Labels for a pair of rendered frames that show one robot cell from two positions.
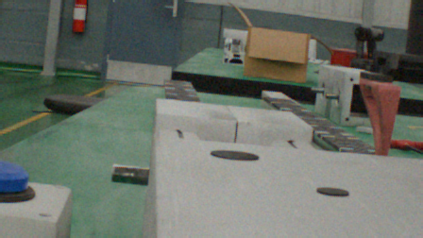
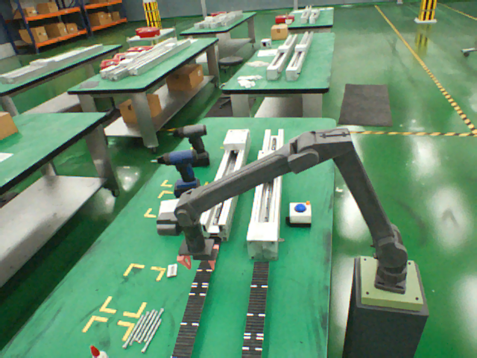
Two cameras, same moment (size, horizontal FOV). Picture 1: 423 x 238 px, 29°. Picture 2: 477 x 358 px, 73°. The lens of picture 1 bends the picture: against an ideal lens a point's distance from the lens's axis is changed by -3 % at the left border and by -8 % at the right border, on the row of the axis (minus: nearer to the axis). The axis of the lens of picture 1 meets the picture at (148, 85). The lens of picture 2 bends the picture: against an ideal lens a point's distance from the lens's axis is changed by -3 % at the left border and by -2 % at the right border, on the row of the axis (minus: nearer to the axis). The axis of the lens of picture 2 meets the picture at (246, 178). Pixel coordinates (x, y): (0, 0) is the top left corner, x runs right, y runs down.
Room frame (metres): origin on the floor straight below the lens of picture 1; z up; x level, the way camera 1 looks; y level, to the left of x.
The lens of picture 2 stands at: (1.41, 0.07, 1.63)
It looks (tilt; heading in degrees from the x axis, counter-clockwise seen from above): 32 degrees down; 191
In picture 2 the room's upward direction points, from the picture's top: 6 degrees counter-clockwise
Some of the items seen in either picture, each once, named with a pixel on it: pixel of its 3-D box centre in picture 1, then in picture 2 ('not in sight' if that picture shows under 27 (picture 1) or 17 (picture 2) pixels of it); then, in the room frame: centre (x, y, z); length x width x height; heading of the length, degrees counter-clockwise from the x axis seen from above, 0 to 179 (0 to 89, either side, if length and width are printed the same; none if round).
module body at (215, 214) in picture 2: not in sight; (230, 174); (0.13, -0.25, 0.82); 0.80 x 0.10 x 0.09; 0
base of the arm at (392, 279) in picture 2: not in sight; (392, 266); (0.70, 0.34, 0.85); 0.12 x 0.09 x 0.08; 165
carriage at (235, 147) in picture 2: not in sight; (237, 141); (-0.12, -0.25, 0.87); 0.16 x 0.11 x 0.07; 0
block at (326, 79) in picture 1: (337, 92); not in sight; (1.63, -0.37, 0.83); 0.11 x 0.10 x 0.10; 91
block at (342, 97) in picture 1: (353, 97); not in sight; (1.51, -0.37, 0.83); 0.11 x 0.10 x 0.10; 89
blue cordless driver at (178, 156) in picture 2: not in sight; (177, 174); (0.22, -0.47, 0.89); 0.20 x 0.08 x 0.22; 104
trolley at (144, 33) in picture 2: not in sight; (157, 54); (-4.49, -2.40, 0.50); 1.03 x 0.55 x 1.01; 178
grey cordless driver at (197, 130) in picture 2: not in sight; (189, 145); (-0.05, -0.48, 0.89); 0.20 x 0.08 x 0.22; 104
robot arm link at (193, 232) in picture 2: not in sight; (189, 227); (0.70, -0.25, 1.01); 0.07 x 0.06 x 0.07; 90
